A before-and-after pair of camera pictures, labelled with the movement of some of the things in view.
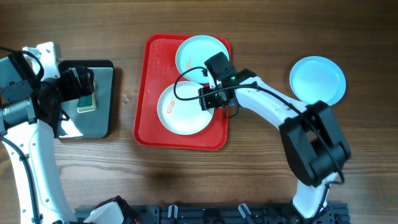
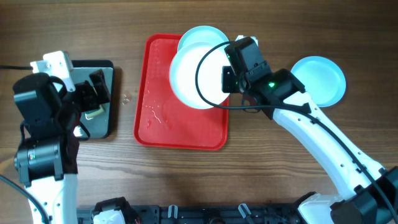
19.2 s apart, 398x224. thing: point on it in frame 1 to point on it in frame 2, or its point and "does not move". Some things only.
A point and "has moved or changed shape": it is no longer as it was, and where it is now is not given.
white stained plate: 183,117 to 183,71
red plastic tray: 155,68 does not move
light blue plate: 315,78 does not move
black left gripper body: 68,87 to 84,99
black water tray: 97,124 does not move
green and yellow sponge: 87,103 has moved or changed shape
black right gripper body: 213,100 to 231,84
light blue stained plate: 193,53 to 203,33
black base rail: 334,214 does not move
